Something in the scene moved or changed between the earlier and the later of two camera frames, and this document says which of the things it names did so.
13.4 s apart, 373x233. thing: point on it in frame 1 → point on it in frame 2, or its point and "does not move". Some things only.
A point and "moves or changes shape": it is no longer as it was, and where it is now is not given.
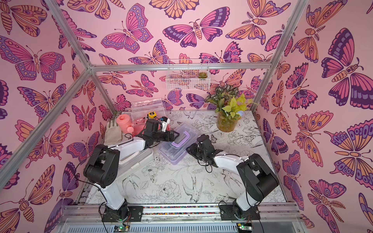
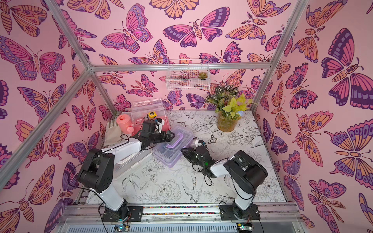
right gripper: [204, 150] → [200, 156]
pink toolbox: [142, 110] does not move
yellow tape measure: [152, 114] does not move
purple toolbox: [173, 151] moves or changes shape
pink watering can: [124, 122] does not move
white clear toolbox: [131, 153] does not move
